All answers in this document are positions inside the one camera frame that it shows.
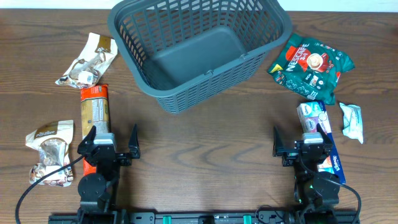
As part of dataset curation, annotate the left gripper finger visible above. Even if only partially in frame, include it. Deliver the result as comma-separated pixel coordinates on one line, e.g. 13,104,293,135
128,124,141,159
81,126,96,146

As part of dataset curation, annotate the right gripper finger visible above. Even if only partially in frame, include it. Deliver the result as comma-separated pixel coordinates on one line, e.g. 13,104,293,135
272,126,284,157
317,124,333,146

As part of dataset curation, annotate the small white tissue packet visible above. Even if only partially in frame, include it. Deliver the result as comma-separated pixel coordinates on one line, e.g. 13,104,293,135
340,102,364,144

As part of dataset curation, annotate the Kleenex tissue multipack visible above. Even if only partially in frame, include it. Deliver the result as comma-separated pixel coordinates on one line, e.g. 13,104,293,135
297,101,346,184

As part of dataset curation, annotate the orange spaghetti packet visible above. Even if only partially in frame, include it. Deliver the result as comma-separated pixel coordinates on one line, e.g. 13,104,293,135
80,84,111,177

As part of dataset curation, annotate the green Nescafe coffee bag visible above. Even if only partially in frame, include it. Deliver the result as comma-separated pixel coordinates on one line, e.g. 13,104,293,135
267,34,355,105

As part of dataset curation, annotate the beige snack pouch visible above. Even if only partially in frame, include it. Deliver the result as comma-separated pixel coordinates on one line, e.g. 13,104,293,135
55,32,118,89
25,120,74,184

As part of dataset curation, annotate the grey plastic basket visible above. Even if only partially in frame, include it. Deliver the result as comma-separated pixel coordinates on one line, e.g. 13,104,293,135
108,0,292,114

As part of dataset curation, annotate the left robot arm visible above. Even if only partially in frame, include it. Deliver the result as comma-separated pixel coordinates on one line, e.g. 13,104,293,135
78,125,141,224

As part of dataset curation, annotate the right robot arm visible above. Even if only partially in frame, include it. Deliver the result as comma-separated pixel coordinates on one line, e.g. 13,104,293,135
272,124,340,223

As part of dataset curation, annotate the right black cable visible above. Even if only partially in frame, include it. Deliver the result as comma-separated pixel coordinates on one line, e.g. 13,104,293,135
298,155,363,224

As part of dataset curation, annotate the black cable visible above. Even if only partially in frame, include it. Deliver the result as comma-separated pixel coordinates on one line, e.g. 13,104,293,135
298,155,363,224
14,154,85,224

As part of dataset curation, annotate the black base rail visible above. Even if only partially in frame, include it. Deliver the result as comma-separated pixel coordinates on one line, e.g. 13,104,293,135
48,210,361,224

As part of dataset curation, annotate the left black cable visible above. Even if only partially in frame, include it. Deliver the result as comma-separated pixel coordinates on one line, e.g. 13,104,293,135
14,154,85,224

